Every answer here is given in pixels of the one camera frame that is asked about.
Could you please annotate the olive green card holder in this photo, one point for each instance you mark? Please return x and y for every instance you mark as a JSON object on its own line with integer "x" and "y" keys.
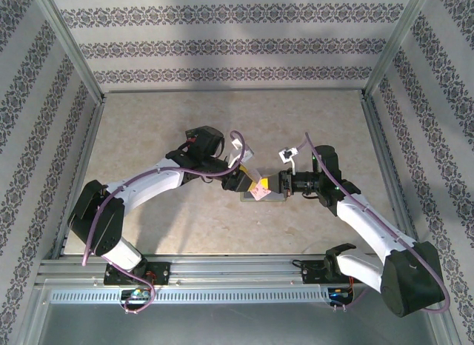
{"x": 246, "y": 197}

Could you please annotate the pink floral card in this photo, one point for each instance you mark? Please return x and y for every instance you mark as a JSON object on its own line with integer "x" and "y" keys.
{"x": 259, "y": 193}

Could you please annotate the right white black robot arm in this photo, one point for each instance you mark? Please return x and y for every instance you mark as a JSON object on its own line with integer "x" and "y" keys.
{"x": 374, "y": 226}

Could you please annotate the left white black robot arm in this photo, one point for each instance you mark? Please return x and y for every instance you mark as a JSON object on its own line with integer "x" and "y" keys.
{"x": 148, "y": 182}

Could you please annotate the black VIP card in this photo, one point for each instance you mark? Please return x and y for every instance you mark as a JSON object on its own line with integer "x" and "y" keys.
{"x": 190, "y": 133}

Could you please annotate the small circuit board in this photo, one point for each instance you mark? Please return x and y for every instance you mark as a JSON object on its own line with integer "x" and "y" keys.
{"x": 338, "y": 295}
{"x": 135, "y": 295}

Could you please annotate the grey sheet metal shelf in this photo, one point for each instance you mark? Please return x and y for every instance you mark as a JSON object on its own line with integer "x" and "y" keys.
{"x": 237, "y": 323}

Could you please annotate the aluminium table edge rail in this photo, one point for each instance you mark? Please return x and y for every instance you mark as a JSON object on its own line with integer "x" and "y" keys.
{"x": 83, "y": 163}
{"x": 384, "y": 156}
{"x": 237, "y": 90}

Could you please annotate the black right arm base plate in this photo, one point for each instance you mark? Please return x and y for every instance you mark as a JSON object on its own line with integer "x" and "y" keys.
{"x": 314, "y": 272}

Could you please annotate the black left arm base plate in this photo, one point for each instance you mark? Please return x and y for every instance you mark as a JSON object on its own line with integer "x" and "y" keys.
{"x": 159, "y": 272}

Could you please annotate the aluminium frame post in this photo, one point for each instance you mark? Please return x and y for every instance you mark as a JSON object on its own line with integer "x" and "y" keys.
{"x": 73, "y": 52}
{"x": 396, "y": 45}

